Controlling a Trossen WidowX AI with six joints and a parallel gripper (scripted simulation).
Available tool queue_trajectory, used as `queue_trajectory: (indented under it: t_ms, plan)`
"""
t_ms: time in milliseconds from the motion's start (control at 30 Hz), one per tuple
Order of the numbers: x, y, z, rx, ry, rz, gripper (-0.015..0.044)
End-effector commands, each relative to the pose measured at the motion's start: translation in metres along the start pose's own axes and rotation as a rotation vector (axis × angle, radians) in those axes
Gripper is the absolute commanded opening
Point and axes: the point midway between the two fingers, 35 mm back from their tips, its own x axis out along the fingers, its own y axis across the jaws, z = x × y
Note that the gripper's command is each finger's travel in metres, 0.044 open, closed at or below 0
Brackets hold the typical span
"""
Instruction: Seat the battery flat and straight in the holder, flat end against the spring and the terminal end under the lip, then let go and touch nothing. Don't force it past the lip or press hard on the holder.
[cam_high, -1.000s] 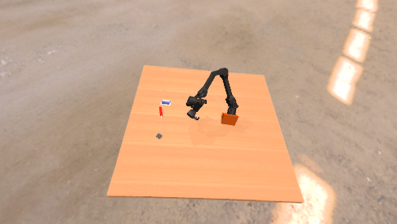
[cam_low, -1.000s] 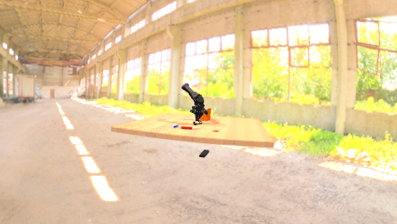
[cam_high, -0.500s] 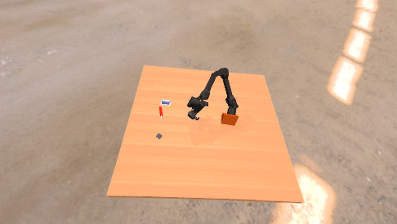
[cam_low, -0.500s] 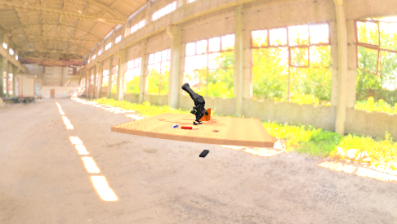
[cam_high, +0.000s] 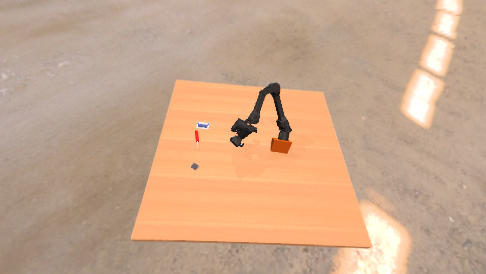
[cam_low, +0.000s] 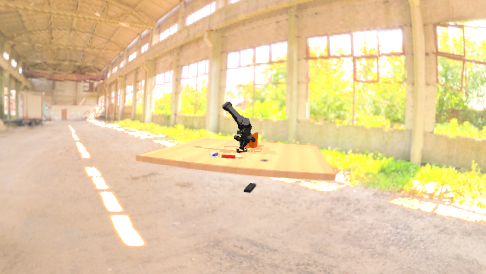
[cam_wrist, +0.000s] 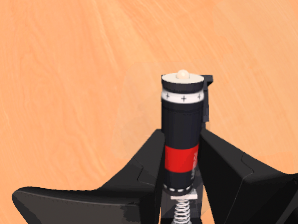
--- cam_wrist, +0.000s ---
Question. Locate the black cylindrical battery with red band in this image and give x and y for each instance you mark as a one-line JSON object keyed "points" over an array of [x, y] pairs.
{"points": [[182, 104]]}

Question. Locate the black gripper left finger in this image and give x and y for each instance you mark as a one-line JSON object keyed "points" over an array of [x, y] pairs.
{"points": [[132, 196]]}

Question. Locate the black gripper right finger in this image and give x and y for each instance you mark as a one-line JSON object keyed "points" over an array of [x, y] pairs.
{"points": [[241, 189]]}

